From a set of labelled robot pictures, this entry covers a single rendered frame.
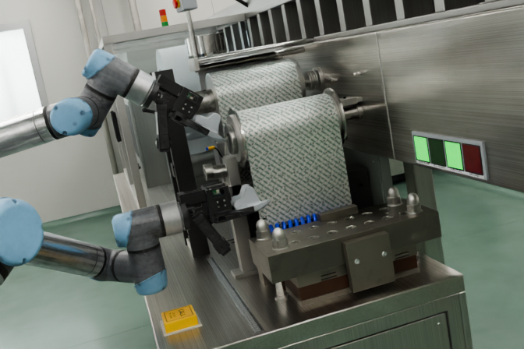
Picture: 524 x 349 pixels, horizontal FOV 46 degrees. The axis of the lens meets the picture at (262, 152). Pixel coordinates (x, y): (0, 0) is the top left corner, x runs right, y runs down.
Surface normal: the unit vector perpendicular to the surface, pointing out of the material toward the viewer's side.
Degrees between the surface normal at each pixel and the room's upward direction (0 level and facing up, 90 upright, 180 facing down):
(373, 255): 90
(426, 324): 90
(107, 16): 90
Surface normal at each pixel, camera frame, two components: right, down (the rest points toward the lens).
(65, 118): 0.02, 0.16
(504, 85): -0.95, 0.22
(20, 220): 0.87, -0.15
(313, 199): 0.26, 0.11
